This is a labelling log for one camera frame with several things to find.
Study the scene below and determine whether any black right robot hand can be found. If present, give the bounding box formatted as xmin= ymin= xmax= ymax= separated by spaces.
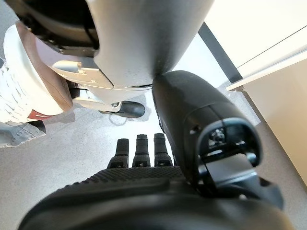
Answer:
xmin=18 ymin=70 xmax=295 ymax=230

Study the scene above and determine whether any black right robot foot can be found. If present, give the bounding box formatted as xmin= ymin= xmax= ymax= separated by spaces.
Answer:
xmin=98 ymin=100 xmax=146 ymax=118

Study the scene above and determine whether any white counter cabinet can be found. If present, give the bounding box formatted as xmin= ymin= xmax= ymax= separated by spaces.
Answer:
xmin=199 ymin=0 xmax=307 ymax=187

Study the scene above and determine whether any grey robot body base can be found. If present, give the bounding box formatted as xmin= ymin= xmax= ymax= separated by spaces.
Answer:
xmin=4 ymin=0 xmax=216 ymax=115

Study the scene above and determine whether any grey trouser leg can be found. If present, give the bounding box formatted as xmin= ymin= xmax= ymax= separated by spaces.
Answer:
xmin=0 ymin=119 xmax=47 ymax=148

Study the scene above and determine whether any white sneaker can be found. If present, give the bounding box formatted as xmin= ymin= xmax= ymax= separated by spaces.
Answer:
xmin=0 ymin=21 xmax=74 ymax=124

